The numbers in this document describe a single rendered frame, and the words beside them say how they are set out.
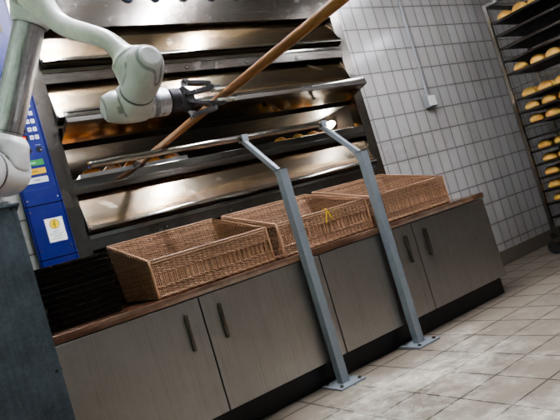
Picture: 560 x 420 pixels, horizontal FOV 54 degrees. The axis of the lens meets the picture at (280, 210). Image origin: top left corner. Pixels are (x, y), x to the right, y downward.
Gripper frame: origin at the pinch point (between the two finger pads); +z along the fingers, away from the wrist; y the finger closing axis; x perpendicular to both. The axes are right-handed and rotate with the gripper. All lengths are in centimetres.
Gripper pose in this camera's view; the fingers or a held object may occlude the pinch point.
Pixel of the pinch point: (223, 94)
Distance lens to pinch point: 191.5
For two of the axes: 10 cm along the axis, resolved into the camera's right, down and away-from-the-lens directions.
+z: 8.1, -2.2, 5.4
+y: 2.8, 9.6, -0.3
